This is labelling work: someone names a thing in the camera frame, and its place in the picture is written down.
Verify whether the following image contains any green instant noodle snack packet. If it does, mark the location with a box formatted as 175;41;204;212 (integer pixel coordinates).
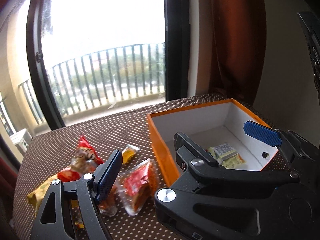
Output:
207;143;246;169

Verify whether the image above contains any clear orange spicy snack packet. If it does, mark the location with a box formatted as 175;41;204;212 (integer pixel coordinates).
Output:
98;184;118;217

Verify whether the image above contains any yellow chip bag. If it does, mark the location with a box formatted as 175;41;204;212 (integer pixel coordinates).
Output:
27;174;57;216

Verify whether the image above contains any orange cardboard box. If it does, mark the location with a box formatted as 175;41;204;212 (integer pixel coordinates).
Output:
147;99;278;186

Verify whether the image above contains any red white peanut bag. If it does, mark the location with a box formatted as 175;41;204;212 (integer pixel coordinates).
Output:
57;136;104;183

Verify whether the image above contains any clear red label snack packet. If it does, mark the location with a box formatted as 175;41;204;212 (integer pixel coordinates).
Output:
116;158;159;216

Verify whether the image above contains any small yellow candy packet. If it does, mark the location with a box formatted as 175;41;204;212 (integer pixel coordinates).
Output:
121;145;140;165

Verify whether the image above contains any brown polka dot tablecloth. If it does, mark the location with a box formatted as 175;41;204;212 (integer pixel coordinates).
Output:
13;94;223;239

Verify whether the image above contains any dark red curtain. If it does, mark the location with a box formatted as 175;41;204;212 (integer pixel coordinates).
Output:
209;0;266;105

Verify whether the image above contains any balcony metal railing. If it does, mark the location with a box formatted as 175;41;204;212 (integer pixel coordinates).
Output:
0;42;166;126

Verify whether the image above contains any black window frame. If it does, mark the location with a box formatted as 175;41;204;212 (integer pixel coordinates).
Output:
26;0;190;130

